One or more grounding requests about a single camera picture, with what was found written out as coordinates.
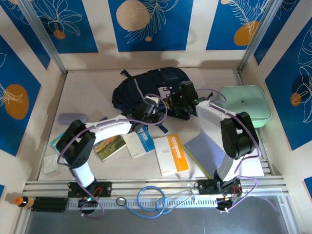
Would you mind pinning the navy blue backpack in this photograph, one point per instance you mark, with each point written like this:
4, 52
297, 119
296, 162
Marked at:
136, 87

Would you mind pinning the blue and white notebook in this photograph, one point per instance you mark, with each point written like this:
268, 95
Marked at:
143, 143

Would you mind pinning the landscape photo book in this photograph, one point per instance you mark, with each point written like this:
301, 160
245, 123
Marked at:
109, 146

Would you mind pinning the orange and white notebook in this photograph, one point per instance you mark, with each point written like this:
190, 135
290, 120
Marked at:
173, 156

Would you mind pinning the lilac glasses case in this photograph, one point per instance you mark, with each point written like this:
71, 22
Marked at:
72, 119

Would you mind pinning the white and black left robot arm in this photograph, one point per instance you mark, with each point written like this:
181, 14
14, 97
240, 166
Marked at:
109, 129

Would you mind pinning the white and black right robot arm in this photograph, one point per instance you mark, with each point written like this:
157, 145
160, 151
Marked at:
212, 114

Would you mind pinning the clear white tissue pack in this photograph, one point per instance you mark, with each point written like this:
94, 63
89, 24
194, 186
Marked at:
51, 164

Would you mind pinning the mint green zip case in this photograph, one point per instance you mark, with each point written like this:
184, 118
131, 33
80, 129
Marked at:
256, 107

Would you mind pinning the blue stethoscope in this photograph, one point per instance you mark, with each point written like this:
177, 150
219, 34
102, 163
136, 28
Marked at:
121, 201

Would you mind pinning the blue printed tissue packet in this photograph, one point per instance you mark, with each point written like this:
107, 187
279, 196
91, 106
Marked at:
54, 142

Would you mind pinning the blue floral wall poster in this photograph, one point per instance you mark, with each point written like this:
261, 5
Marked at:
275, 31
29, 46
280, 97
73, 44
170, 36
14, 73
219, 24

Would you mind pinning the aluminium front rail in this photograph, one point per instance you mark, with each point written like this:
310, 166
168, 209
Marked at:
151, 185

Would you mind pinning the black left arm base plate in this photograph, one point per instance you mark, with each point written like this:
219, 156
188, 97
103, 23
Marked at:
107, 189

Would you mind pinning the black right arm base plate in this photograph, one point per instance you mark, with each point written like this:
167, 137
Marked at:
204, 187

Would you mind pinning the aluminium frame post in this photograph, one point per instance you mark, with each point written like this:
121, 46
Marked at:
258, 36
44, 36

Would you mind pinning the aluminium side rail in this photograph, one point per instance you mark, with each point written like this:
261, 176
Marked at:
264, 165

